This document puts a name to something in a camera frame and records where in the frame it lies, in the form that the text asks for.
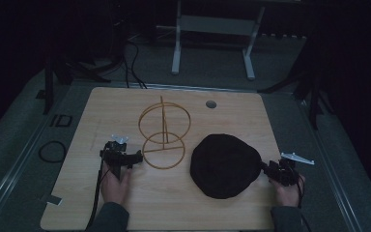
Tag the black metal stand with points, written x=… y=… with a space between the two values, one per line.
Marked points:
x=50 y=87
x=312 y=93

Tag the grey round table grommet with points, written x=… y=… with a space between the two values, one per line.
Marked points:
x=211 y=104

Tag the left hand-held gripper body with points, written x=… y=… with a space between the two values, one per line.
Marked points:
x=117 y=154

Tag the white metal table frame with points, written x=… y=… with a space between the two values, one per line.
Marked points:
x=217 y=25

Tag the person's left hand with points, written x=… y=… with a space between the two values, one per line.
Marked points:
x=116 y=188

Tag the person's right hand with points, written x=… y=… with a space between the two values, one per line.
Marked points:
x=286 y=195

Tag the black hat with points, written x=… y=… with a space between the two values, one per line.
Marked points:
x=225 y=166

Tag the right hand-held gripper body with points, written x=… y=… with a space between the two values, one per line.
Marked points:
x=285 y=170

